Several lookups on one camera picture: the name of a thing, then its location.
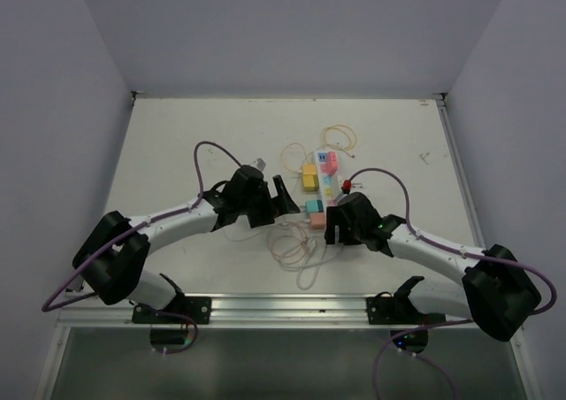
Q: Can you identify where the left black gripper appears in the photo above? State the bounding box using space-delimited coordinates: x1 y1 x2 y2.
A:
239 175 299 227

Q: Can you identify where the salmon pink charger plug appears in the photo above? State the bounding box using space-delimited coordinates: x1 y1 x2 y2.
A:
309 212 326 230

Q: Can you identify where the teal charger plug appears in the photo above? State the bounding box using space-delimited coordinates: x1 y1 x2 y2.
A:
305 199 324 214

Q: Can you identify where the white power strip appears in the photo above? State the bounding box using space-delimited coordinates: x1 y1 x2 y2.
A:
313 150 345 212

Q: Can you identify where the yellow charger plug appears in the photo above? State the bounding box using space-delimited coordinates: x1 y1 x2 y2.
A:
302 174 319 192
302 164 317 176

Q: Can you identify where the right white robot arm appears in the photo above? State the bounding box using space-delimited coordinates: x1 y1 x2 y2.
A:
325 193 541 342

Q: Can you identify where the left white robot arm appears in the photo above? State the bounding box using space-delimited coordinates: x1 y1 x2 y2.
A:
73 165 300 323

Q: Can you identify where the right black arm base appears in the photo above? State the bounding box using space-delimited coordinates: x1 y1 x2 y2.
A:
365 292 447 326

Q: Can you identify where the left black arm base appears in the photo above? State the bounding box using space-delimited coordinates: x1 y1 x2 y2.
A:
132 296 212 325

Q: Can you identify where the pink flat plug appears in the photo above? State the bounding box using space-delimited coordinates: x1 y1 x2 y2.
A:
317 151 339 176

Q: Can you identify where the white usb cable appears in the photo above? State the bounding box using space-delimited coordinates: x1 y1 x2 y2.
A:
220 222 306 243

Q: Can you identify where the pink usb cable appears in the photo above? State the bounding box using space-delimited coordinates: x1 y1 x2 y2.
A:
265 222 319 273

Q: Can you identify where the white power strip cord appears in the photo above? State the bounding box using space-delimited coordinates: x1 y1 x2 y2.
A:
278 235 350 290

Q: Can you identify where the yellow usb cable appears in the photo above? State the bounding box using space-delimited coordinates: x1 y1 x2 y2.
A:
321 124 358 160

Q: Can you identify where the aluminium frame rail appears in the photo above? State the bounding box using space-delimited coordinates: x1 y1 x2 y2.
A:
56 291 524 329

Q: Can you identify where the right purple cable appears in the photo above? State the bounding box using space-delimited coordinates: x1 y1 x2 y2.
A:
344 166 558 400

